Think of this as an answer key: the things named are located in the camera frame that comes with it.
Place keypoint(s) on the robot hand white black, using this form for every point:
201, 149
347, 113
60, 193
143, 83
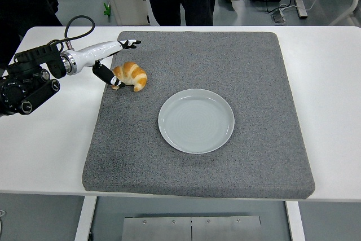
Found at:
93, 53

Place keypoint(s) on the golden croissant bread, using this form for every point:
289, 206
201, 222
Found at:
132, 74

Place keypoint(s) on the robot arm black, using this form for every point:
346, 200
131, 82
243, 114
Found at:
28, 88

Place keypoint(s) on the light grey round plate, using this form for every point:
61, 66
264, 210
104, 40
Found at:
197, 122

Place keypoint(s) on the small green object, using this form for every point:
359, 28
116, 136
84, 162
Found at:
106, 11

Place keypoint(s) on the grey felt mat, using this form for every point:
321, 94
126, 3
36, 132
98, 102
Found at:
197, 54

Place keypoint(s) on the white table leg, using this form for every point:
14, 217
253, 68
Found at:
84, 218
295, 221

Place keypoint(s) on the grey floor pedal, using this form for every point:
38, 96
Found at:
279, 17

